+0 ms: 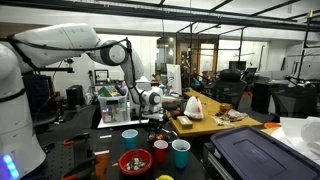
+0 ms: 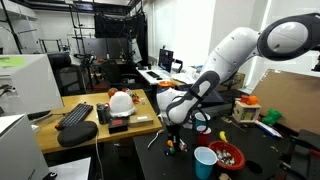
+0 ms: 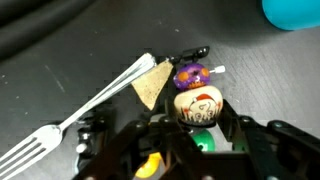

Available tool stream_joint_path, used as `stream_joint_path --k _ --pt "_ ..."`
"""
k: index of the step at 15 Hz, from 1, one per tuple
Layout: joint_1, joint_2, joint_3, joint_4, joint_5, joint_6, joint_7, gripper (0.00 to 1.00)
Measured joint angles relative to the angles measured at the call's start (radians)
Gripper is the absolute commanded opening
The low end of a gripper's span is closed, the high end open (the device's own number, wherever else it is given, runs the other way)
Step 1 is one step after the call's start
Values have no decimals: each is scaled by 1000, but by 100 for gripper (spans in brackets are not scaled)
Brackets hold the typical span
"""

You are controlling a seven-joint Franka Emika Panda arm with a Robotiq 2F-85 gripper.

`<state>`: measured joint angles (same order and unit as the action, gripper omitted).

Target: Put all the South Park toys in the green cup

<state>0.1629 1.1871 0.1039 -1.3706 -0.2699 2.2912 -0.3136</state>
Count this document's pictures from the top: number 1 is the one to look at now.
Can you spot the black toy figure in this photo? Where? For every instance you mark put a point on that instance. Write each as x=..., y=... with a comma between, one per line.
x=167, y=137

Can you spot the light wooden desk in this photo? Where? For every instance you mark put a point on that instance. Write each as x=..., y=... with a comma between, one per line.
x=208, y=125

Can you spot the red plastic bowl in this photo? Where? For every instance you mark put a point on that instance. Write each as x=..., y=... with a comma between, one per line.
x=133, y=172

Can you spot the red plastic cup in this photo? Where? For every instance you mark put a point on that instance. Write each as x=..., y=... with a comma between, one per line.
x=160, y=153

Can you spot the dark blue bin lid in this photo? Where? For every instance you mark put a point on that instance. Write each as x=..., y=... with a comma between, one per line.
x=260, y=156

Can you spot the dark storage cabinet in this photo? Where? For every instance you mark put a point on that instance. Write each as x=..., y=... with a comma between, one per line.
x=36, y=93

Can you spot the orange bowl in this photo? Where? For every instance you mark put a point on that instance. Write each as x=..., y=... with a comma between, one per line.
x=271, y=125

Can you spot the black computer tower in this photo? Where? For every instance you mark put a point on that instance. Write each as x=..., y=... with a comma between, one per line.
x=74, y=96

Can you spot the yellow orange toy figure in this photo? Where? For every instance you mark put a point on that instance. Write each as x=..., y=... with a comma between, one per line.
x=160, y=137

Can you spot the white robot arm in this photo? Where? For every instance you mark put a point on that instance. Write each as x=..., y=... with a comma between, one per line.
x=50, y=43

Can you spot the teal plastic cup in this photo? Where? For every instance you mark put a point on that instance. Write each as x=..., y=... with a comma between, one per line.
x=181, y=158
x=129, y=141

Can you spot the clear plastic drawer unit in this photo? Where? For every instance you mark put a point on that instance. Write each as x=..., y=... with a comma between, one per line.
x=113, y=110

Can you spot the small tan cardboard box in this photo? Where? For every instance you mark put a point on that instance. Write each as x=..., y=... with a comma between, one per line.
x=185, y=122

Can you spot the white crumpled paper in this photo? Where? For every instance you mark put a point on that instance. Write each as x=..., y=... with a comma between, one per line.
x=300, y=133

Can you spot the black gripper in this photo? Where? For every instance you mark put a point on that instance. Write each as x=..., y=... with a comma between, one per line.
x=156, y=124

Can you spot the reddish brown ball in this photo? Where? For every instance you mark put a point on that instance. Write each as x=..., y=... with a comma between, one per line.
x=225, y=107

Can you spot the white platform board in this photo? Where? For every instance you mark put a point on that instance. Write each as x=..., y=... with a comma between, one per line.
x=113, y=124

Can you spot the black cabinet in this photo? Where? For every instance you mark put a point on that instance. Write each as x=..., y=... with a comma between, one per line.
x=263, y=96

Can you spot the purple white-faced toy figure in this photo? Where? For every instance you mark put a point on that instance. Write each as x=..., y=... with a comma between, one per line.
x=152, y=137

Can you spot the black box red label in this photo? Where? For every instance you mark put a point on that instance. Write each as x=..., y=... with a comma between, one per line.
x=175, y=115

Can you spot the black background monitor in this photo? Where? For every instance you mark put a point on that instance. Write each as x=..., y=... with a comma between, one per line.
x=237, y=65

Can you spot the wrapped candy pile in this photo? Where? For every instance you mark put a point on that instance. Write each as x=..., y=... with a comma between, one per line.
x=135, y=164

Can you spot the black camera on stand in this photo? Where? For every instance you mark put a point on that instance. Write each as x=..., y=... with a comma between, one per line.
x=69, y=61

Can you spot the snack wrapper pile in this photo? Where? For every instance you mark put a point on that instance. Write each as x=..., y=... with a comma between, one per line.
x=230, y=115

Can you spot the yellow toy banana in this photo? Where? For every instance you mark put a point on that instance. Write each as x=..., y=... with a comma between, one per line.
x=165, y=177

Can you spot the white hard hat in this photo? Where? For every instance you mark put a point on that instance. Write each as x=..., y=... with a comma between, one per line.
x=193, y=108

